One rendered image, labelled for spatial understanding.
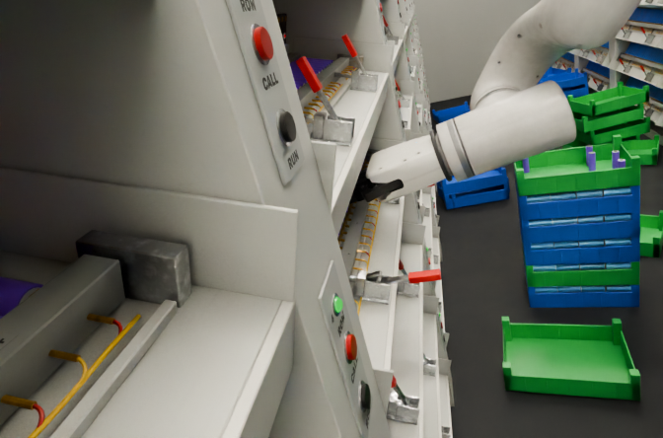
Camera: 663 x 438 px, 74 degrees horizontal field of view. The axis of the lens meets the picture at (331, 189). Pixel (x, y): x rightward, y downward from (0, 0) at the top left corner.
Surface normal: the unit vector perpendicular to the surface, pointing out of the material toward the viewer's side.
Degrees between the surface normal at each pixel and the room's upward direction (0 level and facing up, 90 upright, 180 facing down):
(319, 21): 90
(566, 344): 0
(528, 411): 0
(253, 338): 18
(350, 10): 90
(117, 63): 90
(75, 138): 90
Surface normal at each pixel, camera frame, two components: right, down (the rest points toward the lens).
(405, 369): 0.07, -0.91
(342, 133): -0.18, 0.40
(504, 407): -0.24, -0.91
